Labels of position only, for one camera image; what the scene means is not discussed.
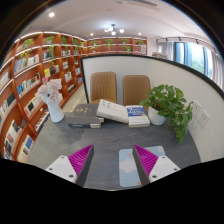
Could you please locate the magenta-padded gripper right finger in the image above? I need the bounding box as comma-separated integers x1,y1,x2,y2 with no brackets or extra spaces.
133,143,181,186

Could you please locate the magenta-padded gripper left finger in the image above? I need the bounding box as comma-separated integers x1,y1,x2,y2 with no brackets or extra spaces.
45,143,95,187

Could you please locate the pastel cloud print mouse pad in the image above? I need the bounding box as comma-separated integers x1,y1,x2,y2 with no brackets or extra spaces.
118,145,167,188

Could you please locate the white ceramic jug vase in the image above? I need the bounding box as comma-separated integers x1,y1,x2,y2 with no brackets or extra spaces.
45,94,65,124

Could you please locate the blue and white book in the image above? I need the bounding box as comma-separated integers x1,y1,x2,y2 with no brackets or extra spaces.
125,105,151,129

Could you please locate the green plant in white pot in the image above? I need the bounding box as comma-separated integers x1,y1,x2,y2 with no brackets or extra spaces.
139,84,194,145

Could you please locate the thick white book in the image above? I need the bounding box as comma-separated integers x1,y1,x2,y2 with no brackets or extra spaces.
96,98,130,124

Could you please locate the pink and white flower bouquet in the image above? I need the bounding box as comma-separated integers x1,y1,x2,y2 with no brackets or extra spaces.
35,77,64,104

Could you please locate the orange wooden bookshelf unit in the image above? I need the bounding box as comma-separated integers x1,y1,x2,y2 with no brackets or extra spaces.
0,31,148,163

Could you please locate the window with curtains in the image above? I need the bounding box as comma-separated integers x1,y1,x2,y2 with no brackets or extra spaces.
156,36,224,89

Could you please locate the ceiling spotlight cluster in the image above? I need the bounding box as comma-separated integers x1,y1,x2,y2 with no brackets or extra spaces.
103,23,125,36

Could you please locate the white wall socket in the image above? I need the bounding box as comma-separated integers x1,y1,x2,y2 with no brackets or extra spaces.
197,109,210,129
190,100,202,118

